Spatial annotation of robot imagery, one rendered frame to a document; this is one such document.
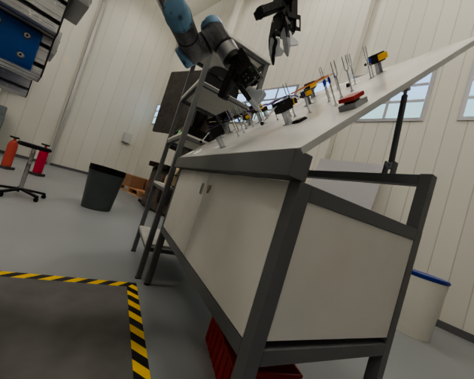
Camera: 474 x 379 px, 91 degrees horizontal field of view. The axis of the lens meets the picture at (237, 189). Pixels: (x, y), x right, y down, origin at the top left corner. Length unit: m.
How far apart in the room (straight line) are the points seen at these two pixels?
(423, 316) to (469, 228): 1.38
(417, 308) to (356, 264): 2.07
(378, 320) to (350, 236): 0.35
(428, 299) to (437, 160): 1.90
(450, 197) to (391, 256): 2.99
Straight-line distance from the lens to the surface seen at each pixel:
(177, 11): 0.82
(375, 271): 0.86
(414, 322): 2.86
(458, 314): 3.83
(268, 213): 0.61
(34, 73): 0.72
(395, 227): 0.89
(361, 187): 3.71
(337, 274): 0.72
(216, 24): 0.96
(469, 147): 4.05
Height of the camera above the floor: 0.72
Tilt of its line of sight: 2 degrees up
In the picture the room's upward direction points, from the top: 17 degrees clockwise
